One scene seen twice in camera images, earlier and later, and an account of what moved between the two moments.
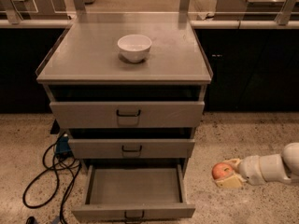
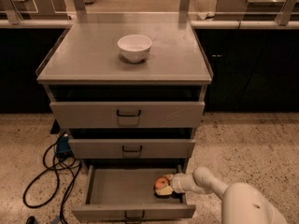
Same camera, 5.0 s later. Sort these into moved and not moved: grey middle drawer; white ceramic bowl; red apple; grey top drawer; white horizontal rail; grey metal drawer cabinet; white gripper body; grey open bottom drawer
Moved: white gripper body; red apple
Not moved: grey top drawer; grey metal drawer cabinet; grey middle drawer; grey open bottom drawer; white horizontal rail; white ceramic bowl
